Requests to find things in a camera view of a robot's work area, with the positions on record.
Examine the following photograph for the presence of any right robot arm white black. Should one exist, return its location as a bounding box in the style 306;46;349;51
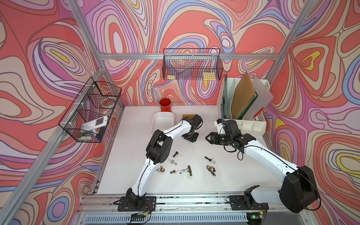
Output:
205;119;321;213

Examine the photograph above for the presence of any left wire basket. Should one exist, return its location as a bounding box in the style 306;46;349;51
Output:
59;78;122;143

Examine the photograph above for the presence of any white file organizer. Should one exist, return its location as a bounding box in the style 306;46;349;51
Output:
216;77;267;136

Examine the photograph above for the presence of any white remote control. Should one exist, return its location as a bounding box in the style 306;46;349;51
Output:
81;116;108;131

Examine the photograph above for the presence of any red cup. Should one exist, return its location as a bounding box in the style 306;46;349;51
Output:
159;98;172;112

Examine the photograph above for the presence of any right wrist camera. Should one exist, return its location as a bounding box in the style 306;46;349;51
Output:
214;118;225;127

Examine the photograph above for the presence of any green folder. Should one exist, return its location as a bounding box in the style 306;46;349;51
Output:
223;74;228;119

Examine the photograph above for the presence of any back wire basket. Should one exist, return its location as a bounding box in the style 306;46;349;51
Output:
162;47;224;81

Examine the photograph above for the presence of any gold silver chess piece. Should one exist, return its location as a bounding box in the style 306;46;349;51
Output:
156;166;165;173

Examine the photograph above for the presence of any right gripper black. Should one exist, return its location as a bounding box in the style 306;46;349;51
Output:
205;132;232;145

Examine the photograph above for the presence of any white storage tray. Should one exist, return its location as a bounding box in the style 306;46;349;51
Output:
151;112;175;136

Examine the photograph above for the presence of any brown wooden knight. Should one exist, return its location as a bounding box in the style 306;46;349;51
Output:
181;165;192;176

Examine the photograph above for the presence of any black and white pawn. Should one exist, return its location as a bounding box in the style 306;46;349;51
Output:
204;156;216;164

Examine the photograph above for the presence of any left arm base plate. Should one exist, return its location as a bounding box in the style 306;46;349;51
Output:
113;196;157;212

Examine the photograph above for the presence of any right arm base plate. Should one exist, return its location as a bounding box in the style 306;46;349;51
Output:
228;195;269;211

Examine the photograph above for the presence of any yellow sponge in basket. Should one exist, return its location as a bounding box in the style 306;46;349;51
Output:
203;72;217;81

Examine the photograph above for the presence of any brown cardboard folder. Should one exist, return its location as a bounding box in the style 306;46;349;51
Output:
231;72;257;120

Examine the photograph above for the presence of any wire basket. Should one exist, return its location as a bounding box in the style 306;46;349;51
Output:
59;78;122;143
162;47;224;81

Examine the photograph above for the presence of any grey folder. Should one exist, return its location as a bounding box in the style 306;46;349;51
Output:
243;77;274;121

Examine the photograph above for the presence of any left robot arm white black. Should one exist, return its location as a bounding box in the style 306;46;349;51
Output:
126;114;203;198

